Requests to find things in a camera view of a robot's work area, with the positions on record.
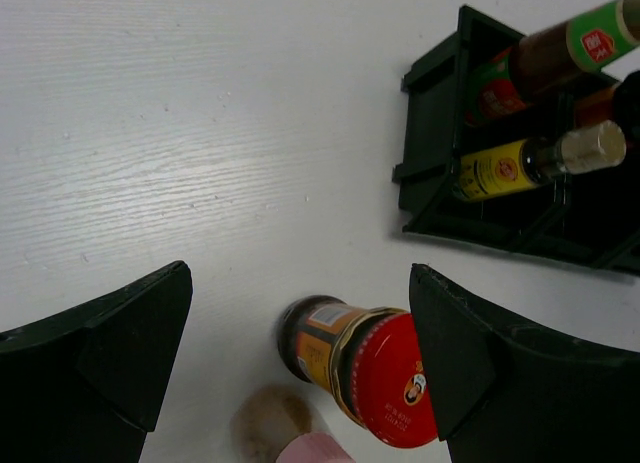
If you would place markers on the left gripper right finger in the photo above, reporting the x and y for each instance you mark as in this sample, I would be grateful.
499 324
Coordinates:
504 388

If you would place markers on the pink-lid spice bottle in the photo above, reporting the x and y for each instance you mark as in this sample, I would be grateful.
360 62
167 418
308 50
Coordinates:
276 424

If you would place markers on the yellow-label small bottle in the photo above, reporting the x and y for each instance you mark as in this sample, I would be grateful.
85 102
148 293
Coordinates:
533 162

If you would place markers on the red-label sauce bottle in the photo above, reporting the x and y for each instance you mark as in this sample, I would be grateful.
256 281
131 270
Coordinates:
547 61

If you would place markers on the red-lid sauce jar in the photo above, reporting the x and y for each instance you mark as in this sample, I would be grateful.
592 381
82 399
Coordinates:
367 359

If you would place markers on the black three-compartment tray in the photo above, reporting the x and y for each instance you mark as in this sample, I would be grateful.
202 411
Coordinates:
591 219

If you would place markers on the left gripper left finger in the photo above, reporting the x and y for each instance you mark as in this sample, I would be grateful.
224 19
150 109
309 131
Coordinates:
88 384

